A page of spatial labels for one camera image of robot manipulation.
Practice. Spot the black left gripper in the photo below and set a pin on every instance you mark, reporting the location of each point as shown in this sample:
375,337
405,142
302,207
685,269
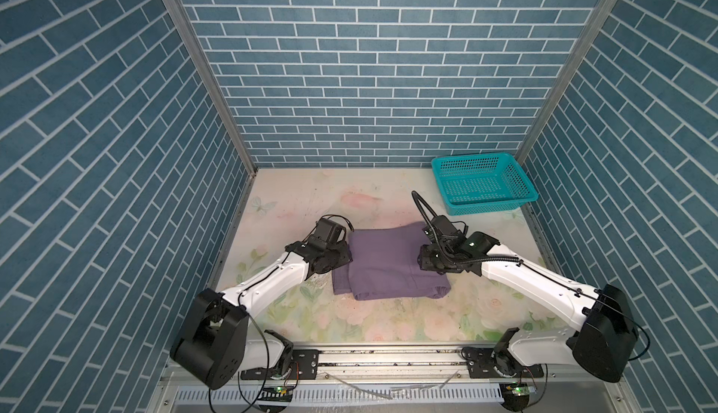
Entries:
346,255

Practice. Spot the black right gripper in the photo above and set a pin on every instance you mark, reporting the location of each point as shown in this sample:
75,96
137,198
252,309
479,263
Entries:
423,259

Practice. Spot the purple trousers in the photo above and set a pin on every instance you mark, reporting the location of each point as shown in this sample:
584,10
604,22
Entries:
385,266

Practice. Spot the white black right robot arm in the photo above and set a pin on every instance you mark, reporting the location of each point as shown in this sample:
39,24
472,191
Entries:
599,334

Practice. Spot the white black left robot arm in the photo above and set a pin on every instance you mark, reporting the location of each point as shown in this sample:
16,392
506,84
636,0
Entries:
220,335

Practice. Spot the teal plastic basket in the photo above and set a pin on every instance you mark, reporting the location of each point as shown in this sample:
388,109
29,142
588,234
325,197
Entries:
482,183

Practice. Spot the left green circuit board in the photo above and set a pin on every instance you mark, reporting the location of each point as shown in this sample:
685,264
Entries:
276,394

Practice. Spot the green circuit board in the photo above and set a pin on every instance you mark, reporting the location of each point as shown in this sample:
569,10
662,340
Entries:
517,390
276,394

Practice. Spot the right green circuit board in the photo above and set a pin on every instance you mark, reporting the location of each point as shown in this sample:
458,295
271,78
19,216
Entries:
517,390

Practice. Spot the right side aluminium rail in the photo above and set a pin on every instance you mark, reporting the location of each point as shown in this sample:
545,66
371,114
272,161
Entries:
540,238

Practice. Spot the aluminium rail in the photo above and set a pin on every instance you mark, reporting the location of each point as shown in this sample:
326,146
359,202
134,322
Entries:
231,232
540,238
414,362

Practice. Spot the left side aluminium rail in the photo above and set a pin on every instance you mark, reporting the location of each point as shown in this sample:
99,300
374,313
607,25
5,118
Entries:
231,232

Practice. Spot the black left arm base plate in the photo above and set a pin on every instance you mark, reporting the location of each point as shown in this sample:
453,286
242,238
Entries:
302,364

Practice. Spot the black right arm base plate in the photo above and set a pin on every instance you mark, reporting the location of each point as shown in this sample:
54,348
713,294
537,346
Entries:
485,363

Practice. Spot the aluminium front rail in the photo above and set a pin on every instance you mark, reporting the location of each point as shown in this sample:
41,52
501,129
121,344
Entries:
414,362

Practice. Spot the white vented cable duct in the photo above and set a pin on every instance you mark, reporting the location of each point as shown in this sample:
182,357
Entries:
338,395

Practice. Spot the right rear aluminium corner post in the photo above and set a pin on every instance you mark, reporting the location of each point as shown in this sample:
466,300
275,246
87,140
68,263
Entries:
579,51

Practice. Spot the aluminium corner post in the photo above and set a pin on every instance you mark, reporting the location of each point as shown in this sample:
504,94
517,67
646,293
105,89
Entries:
579,51
188,36

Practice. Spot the left rear aluminium corner post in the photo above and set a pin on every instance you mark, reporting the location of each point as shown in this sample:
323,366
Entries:
188,36

